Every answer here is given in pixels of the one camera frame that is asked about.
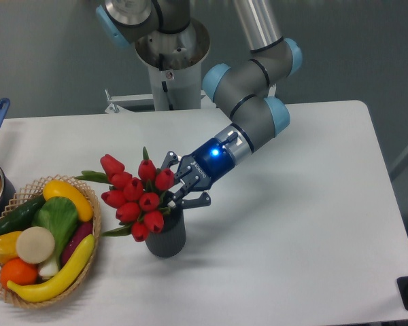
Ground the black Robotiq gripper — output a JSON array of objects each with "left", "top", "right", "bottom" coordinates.
[{"left": 160, "top": 137, "right": 237, "bottom": 209}]

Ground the red tulip bouquet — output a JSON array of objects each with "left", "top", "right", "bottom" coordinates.
[{"left": 76, "top": 148, "right": 181, "bottom": 242}]

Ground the dark grey ribbed vase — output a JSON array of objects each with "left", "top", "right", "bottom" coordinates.
[{"left": 145, "top": 206, "right": 186, "bottom": 258}]

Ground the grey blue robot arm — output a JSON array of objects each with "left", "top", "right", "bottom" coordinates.
[{"left": 96, "top": 1, "right": 303, "bottom": 209}]

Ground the purple eggplant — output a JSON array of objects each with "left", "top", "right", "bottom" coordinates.
[{"left": 61, "top": 221, "right": 93, "bottom": 266}]

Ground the yellow squash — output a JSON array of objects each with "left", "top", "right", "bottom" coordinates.
[{"left": 43, "top": 179, "right": 93, "bottom": 222}]

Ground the green bok choy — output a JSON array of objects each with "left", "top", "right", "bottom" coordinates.
[{"left": 31, "top": 197, "right": 78, "bottom": 280}]

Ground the woven wicker basket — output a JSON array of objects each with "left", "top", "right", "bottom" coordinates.
[{"left": 0, "top": 175, "right": 101, "bottom": 309}]

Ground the yellow banana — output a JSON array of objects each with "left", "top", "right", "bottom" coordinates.
[{"left": 7, "top": 234, "right": 95, "bottom": 303}]

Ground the beige round disc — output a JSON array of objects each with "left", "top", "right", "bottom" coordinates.
[{"left": 16, "top": 226, "right": 55, "bottom": 264}]

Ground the green cucumber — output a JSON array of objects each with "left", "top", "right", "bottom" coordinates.
[{"left": 0, "top": 196, "right": 46, "bottom": 236}]

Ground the orange fruit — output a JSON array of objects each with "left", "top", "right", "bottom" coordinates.
[{"left": 0, "top": 258, "right": 38, "bottom": 288}]

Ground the yellow bell pepper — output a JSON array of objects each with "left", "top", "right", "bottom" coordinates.
[{"left": 0, "top": 231, "right": 22, "bottom": 264}]

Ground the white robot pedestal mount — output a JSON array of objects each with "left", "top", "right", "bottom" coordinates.
[{"left": 103, "top": 20, "right": 279, "bottom": 115}]

